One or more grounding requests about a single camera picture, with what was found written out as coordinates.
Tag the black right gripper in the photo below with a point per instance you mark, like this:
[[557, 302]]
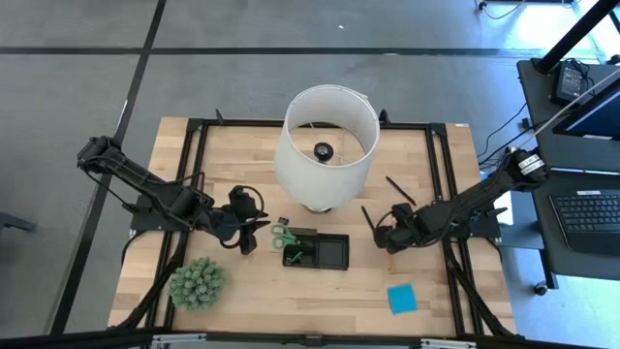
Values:
[[402, 223]]

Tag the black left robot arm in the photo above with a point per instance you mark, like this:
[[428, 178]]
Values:
[[145, 181]]

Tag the computer monitor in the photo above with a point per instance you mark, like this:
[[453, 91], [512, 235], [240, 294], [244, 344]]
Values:
[[596, 121]]

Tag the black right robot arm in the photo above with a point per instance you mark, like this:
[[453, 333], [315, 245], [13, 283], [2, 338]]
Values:
[[465, 201]]

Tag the black computer desk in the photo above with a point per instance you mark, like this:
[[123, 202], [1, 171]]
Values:
[[542, 116]]

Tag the black caster wheel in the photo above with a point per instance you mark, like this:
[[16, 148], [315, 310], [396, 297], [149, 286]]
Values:
[[540, 289]]

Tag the white shade table lamp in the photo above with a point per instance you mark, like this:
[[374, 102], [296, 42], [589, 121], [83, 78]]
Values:
[[310, 179]]

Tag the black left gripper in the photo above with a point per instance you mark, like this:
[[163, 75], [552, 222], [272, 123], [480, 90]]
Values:
[[227, 223]]

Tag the black binder clip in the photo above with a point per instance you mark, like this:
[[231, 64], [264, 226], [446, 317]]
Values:
[[284, 221]]

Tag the black rig pole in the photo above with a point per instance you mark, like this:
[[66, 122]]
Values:
[[576, 34]]

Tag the black keyboard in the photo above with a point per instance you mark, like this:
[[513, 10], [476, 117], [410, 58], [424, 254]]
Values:
[[588, 218]]

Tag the black rig crossbeam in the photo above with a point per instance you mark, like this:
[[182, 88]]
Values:
[[97, 339]]

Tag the black metal table frame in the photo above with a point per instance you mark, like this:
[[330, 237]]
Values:
[[242, 124]]

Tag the green marker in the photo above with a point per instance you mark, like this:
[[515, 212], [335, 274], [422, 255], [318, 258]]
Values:
[[286, 236]]

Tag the blue sticky note pad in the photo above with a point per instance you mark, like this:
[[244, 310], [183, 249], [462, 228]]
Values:
[[402, 299]]

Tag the black power adapter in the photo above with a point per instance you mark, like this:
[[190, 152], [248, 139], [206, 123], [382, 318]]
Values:
[[569, 82]]

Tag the grey chair leg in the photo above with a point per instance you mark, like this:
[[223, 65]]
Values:
[[17, 224]]

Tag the green artificial plant ball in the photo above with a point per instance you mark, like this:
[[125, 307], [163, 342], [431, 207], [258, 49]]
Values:
[[197, 283]]

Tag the black mesh desk organizer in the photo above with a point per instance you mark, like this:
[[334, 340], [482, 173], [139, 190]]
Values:
[[331, 252]]

